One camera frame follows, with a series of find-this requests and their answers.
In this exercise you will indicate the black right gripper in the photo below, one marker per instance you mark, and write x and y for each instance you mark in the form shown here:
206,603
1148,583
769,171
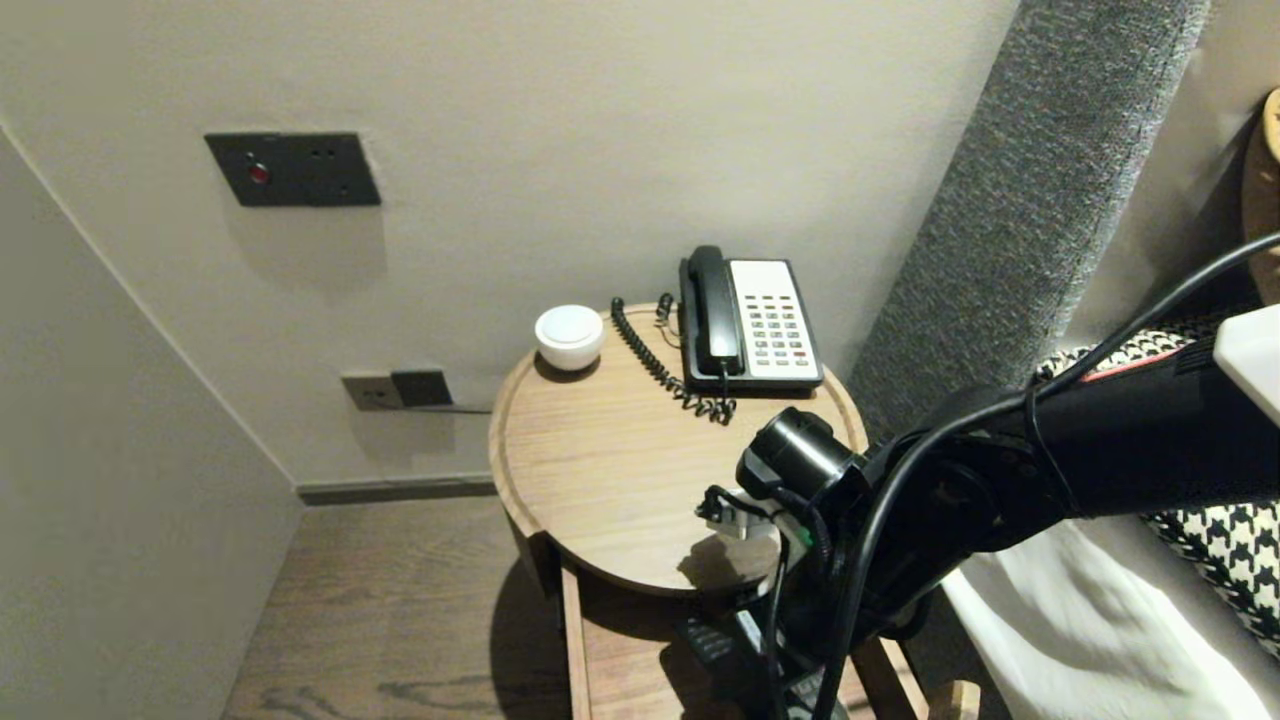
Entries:
825,610

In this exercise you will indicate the black Philips remote control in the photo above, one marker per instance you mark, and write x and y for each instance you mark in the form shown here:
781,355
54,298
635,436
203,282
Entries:
712,645

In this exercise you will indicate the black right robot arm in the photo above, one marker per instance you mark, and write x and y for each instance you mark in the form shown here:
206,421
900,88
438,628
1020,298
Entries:
1150,440

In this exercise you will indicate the grey fabric bed base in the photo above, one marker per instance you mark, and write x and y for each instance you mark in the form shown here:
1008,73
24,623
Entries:
960,685

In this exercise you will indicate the round wooden bedside table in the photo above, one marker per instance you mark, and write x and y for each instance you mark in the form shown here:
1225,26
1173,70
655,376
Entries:
600,460

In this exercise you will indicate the white bed sheet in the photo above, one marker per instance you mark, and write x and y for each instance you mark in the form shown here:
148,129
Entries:
1080,640

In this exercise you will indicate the black and white desk telephone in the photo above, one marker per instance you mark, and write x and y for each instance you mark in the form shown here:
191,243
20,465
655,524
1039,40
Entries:
775,320

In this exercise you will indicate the black telephone handset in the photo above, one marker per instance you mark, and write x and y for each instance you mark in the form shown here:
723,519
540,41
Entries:
712,310

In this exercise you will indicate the white round bowl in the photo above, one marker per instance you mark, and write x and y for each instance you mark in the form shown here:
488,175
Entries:
568,336

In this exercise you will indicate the grey skirting board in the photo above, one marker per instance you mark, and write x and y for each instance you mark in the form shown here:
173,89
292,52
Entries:
400,492

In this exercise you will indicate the houndstooth black white pillow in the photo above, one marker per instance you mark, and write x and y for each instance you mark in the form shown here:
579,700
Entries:
1230,560

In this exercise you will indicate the grey fabric headboard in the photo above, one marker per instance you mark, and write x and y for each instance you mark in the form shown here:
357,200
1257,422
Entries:
1050,150

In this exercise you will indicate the beige headboard panel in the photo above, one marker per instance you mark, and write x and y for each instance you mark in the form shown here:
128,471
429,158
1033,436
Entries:
1170,180

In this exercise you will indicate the brown cushion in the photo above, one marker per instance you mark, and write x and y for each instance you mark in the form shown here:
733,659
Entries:
1265,190

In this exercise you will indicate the dark grey wall socket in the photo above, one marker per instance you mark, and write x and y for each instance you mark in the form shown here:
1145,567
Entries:
422,388

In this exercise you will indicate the beige wall socket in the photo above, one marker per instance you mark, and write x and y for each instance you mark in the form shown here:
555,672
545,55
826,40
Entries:
368,394

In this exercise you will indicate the black wall switch panel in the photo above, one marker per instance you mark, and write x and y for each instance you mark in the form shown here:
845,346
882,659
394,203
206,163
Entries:
293,170

